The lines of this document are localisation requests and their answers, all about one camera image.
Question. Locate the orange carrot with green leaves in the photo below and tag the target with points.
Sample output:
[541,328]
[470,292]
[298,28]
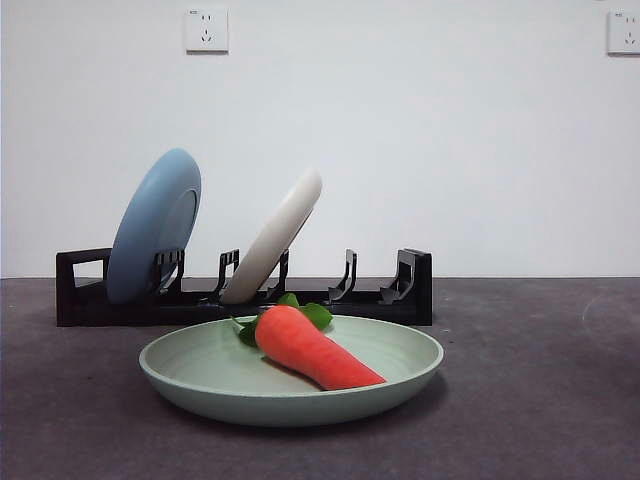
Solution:
[310,345]

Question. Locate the pale green plate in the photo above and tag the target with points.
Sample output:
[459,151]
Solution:
[200,362]

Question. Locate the cream white plate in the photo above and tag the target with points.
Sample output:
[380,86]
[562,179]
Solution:
[275,235]

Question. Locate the light blue plate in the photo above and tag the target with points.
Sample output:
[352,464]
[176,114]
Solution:
[150,225]

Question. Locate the black plate rack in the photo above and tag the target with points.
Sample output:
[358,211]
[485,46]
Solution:
[100,313]

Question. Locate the white wall socket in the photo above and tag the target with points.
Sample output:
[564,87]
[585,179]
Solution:
[207,31]
[625,33]

